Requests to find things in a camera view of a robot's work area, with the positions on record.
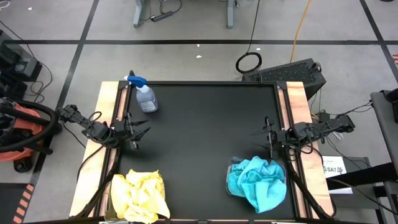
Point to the black perforated computer case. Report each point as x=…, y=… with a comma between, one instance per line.
x=286, y=74

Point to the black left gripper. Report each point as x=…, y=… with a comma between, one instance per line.
x=122, y=130

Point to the orange and black vacuum cleaner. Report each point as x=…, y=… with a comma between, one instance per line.
x=21, y=121

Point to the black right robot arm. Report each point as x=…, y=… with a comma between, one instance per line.
x=326, y=127

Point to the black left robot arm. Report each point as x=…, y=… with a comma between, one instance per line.
x=99, y=130

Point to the wooden table side board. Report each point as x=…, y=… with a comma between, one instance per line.
x=298, y=102
x=104, y=102

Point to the white paper sign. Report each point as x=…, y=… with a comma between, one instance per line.
x=334, y=169

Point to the black power strip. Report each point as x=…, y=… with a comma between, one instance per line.
x=161, y=16

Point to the black equipment case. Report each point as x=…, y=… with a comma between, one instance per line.
x=18, y=67

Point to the spray bottle with blue trigger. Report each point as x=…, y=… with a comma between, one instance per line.
x=146, y=99

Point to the black aluminium table frame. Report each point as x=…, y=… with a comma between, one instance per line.
x=199, y=82

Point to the grey desk leg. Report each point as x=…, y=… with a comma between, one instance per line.
x=230, y=15
x=139, y=15

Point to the dark grey side table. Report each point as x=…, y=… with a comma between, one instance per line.
x=385, y=130

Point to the black metal beam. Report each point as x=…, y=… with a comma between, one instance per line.
x=367, y=175

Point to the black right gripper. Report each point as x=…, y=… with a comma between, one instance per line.
x=280, y=138

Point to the clear plastic basket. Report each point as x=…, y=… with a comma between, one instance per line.
x=108, y=205
x=230, y=161

